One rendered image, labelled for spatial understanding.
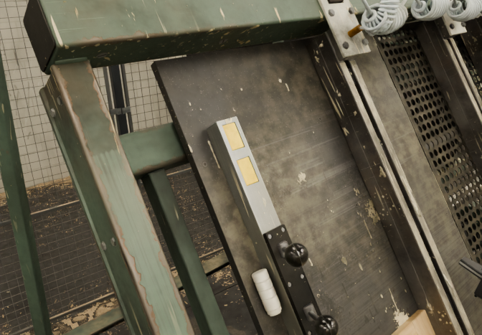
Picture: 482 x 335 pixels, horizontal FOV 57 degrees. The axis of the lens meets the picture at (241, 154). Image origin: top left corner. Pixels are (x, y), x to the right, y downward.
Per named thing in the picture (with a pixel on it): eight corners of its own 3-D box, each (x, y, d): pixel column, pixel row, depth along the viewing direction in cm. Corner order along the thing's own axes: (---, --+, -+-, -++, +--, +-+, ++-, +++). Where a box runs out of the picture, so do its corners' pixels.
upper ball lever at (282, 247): (277, 262, 81) (293, 272, 68) (269, 242, 81) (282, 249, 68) (295, 254, 81) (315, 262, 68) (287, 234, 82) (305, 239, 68)
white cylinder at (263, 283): (247, 275, 80) (265, 317, 80) (257, 274, 78) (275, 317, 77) (260, 268, 82) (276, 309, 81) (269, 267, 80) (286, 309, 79)
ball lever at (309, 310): (302, 325, 80) (323, 348, 67) (294, 305, 80) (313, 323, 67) (321, 315, 80) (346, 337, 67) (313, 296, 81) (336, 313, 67)
